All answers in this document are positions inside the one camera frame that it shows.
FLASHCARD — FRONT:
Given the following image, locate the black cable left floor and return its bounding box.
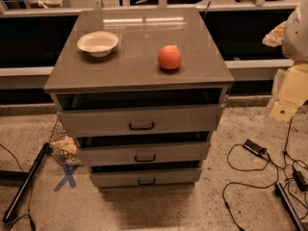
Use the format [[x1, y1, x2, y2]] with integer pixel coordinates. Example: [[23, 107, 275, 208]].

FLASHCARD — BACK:
[[0, 143, 37, 231]]

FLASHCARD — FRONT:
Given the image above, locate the white paper bowl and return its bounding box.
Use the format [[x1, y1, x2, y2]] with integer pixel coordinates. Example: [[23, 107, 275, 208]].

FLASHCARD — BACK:
[[77, 31, 118, 57]]

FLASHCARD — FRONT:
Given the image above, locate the grey bottom drawer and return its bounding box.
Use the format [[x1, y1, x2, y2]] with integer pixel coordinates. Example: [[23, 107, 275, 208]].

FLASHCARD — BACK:
[[90, 167, 201, 188]]

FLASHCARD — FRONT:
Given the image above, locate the black cable on floor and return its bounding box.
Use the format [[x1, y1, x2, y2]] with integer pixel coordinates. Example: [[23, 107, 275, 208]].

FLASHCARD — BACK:
[[221, 115, 308, 231]]

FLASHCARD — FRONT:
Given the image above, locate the grey drawer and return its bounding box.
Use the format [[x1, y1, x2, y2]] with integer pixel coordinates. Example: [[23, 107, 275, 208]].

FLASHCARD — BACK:
[[77, 141, 210, 167], [90, 167, 201, 188], [58, 105, 223, 138]]

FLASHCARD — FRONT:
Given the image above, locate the black bar left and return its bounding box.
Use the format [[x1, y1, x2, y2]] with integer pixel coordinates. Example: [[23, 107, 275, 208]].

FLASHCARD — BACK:
[[2, 142, 51, 223]]

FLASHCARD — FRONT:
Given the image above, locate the crumpled yellow paper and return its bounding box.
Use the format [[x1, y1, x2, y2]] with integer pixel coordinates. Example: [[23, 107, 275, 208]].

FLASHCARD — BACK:
[[51, 136, 77, 155]]

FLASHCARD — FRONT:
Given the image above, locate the black power adapter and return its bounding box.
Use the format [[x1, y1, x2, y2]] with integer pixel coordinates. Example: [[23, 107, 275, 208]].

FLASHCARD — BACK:
[[244, 140, 267, 156], [293, 171, 307, 192]]

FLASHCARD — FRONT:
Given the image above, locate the grey top drawer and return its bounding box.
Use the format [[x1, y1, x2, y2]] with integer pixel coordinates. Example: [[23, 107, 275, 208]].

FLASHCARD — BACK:
[[58, 105, 223, 138]]

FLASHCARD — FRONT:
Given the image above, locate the blue tape cross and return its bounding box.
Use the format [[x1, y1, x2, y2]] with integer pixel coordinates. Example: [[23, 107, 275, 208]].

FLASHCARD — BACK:
[[54, 166, 77, 192]]

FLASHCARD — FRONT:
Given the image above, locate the black bar right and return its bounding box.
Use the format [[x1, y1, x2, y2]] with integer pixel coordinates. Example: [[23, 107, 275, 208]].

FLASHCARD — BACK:
[[274, 183, 306, 231]]

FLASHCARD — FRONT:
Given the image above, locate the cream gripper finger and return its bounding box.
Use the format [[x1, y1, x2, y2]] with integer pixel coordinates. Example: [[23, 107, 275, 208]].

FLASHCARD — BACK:
[[269, 64, 308, 121], [262, 22, 286, 47]]

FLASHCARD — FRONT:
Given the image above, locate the red apple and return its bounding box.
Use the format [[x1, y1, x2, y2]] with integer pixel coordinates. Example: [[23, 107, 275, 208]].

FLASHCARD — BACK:
[[157, 45, 182, 70]]

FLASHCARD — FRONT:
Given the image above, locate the black bar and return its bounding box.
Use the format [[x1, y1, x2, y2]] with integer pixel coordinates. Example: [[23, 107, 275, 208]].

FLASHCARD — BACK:
[[2, 142, 51, 223], [274, 183, 306, 231]]

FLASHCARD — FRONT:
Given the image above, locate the grey drawer cabinet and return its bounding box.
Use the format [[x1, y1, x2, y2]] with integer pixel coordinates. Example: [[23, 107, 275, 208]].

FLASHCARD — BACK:
[[44, 9, 233, 175]]

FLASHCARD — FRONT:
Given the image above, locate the grey middle drawer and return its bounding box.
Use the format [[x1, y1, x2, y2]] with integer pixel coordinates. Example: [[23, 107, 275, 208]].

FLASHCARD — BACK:
[[77, 141, 210, 167]]

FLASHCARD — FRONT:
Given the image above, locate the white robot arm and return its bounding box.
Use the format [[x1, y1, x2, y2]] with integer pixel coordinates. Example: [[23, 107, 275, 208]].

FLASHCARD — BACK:
[[263, 0, 308, 121]]

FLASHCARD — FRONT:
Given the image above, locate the wire mesh basket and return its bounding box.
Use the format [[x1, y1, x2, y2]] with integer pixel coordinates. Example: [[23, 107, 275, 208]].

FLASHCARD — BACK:
[[49, 120, 82, 167]]

